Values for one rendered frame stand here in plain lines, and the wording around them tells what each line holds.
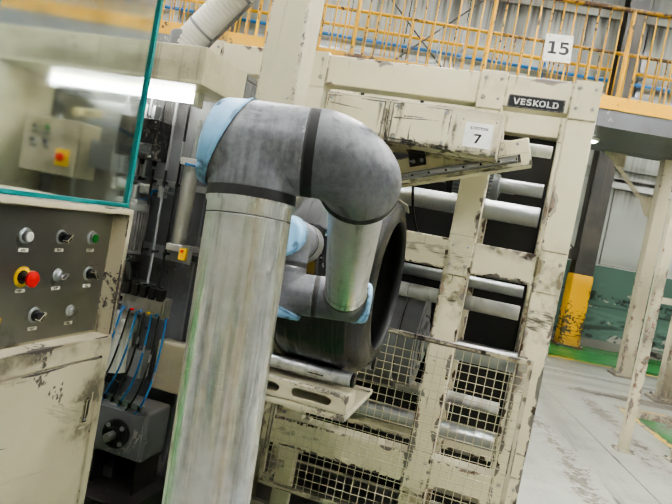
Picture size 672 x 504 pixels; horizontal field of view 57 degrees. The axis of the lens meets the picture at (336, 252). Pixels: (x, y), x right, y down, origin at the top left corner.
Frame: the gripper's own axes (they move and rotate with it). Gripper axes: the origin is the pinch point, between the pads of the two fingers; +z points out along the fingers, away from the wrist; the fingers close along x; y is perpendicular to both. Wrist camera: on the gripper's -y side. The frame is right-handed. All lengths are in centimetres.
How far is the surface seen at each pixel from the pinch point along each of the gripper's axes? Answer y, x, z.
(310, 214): 12.1, 9.0, 4.8
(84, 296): -24, 64, -9
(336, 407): -39.4, -7.5, 16.1
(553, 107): 75, -50, 70
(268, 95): 48, 35, 16
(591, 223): 192, -158, 903
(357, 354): -23.3, -10.3, 15.4
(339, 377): -31.1, -6.2, 17.4
